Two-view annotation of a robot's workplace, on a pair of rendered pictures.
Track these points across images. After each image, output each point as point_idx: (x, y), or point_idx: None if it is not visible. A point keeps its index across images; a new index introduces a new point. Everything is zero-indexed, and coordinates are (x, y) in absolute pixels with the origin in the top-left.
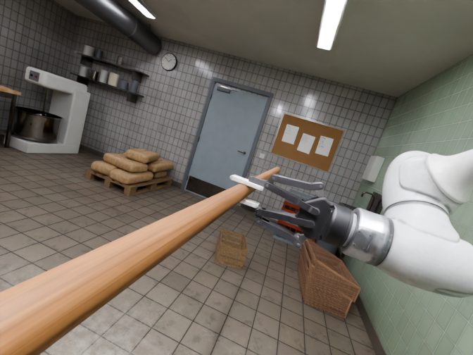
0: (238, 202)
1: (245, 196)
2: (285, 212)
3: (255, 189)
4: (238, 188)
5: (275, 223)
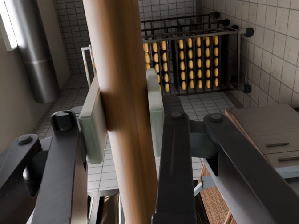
0: (146, 218)
1: (136, 166)
2: (157, 194)
3: (110, 8)
4: (119, 189)
5: (231, 170)
